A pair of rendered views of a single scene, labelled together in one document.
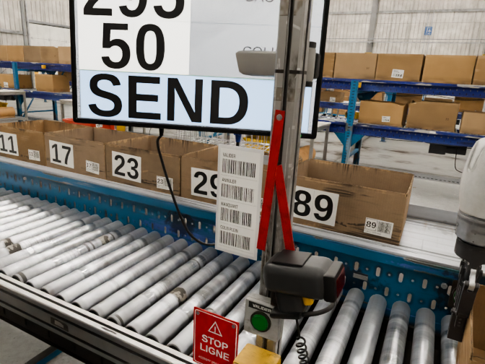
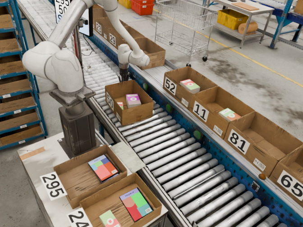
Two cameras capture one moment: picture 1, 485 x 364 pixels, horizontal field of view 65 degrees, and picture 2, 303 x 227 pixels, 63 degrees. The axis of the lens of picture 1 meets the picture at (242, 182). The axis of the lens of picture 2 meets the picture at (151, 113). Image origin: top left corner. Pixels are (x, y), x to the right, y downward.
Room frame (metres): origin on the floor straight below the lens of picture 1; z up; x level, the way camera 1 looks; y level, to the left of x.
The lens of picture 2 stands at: (-0.91, -1.66, 2.12)
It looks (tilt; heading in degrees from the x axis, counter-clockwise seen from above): 38 degrees down; 27
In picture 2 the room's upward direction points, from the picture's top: 5 degrees clockwise
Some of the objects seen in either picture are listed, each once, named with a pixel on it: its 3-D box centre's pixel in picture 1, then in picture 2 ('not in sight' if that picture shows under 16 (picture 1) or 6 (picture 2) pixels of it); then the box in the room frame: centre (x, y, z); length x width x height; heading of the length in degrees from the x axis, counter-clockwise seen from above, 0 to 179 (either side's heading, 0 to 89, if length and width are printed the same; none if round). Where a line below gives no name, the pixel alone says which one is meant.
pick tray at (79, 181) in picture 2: not in sight; (91, 173); (-0.19, -0.88, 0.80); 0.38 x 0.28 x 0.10; 157
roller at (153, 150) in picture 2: not in sight; (164, 145); (0.38, -1.13, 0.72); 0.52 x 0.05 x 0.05; 154
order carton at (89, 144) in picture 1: (98, 151); (99, 19); (1.80, 0.71, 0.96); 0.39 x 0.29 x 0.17; 63
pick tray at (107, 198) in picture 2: not in sight; (121, 208); (-0.28, -1.19, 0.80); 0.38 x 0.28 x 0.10; 157
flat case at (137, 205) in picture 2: not in sight; (136, 203); (-0.19, -1.24, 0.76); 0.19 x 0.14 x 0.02; 64
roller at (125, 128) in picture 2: not in sight; (143, 121); (0.53, -0.84, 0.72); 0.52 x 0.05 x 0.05; 154
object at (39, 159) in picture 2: not in sight; (85, 179); (-0.21, -0.85, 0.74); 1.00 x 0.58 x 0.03; 69
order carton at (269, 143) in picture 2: not in sight; (261, 141); (0.57, -1.76, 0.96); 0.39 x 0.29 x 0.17; 64
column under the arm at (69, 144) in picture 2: not in sight; (78, 127); (0.00, -0.61, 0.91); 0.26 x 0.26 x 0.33; 69
